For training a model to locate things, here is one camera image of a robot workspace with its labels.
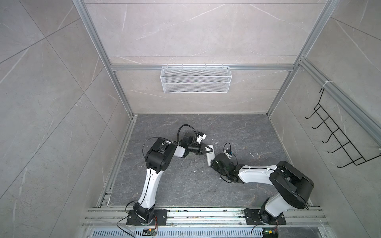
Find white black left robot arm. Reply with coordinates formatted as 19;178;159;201
133;132;214;224

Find white wire mesh basket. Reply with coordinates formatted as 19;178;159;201
160;66;232;94

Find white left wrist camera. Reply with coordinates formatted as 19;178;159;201
196;132;206;144

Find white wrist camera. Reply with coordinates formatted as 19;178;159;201
196;132;206;144
225;150;233;159

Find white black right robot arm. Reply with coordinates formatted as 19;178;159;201
207;152;314;224

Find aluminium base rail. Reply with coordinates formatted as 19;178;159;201
80;206;330;228

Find white remote control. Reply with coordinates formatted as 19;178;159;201
206;153;215;167

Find aluminium frame profile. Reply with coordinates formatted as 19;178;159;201
73;0;134;119

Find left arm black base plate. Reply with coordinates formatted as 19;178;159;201
126;209;168;226

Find black corrugated left cable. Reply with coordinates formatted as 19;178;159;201
177;124;198;143

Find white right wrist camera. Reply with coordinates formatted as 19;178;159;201
225;150;233;159

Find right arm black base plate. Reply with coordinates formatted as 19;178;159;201
243;208;286;225

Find black wire hook rack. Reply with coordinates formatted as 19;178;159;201
305;87;381;169

